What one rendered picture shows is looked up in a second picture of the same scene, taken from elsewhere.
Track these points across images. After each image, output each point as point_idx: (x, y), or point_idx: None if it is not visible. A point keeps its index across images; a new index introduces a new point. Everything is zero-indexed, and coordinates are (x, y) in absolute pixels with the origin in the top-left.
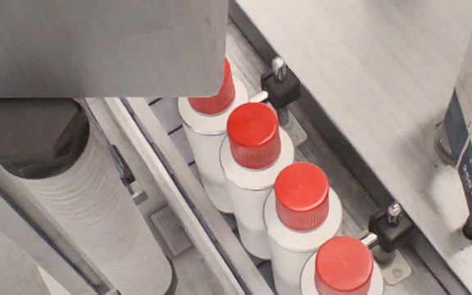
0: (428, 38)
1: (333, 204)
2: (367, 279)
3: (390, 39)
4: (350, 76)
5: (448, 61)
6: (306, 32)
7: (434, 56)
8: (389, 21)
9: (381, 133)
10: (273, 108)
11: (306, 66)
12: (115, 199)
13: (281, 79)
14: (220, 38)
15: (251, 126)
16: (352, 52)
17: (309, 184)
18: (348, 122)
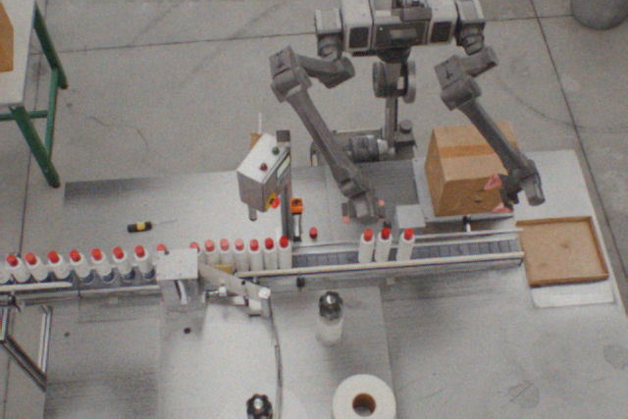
0: (296, 325)
1: (252, 252)
2: (235, 243)
3: (301, 316)
4: (297, 302)
5: (287, 325)
6: (315, 299)
7: (290, 323)
8: (306, 319)
9: (279, 300)
10: (305, 289)
11: (305, 294)
12: None
13: (298, 279)
14: (242, 200)
15: (268, 240)
16: (303, 306)
17: (253, 243)
18: (286, 295)
